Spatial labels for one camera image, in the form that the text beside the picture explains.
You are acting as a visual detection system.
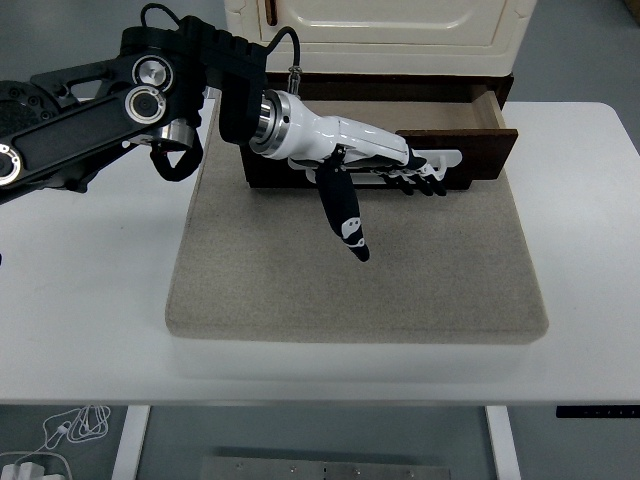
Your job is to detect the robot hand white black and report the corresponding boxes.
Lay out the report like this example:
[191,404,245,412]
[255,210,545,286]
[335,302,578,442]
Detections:
[272,92,447,262]

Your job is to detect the cream plastic cabinet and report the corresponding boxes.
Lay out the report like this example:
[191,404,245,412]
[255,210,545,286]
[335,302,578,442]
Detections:
[222,0,537,76]

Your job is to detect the white cable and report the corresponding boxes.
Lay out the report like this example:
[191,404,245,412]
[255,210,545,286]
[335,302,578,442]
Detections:
[14,403,112,464]

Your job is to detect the black table control panel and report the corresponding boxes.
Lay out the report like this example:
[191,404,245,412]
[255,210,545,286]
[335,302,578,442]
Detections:
[555,405,640,420]

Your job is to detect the dark wood drawer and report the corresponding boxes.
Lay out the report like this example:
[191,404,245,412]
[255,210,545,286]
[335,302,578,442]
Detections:
[241,82,519,192]

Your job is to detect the beige fabric mat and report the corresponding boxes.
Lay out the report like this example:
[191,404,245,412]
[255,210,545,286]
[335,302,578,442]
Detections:
[164,97,550,346]

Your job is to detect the grey metal plate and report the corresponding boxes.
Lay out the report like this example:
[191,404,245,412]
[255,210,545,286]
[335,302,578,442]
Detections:
[201,455,452,480]

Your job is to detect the white table leg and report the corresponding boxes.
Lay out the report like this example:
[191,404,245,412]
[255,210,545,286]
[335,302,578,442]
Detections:
[484,405,522,480]
[110,405,151,480]

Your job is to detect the white drawer handle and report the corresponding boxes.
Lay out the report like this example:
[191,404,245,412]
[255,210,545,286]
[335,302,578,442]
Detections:
[287,148,464,186]

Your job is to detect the white power adapter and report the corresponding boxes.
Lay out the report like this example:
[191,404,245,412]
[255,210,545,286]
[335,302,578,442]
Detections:
[0,452,71,480]

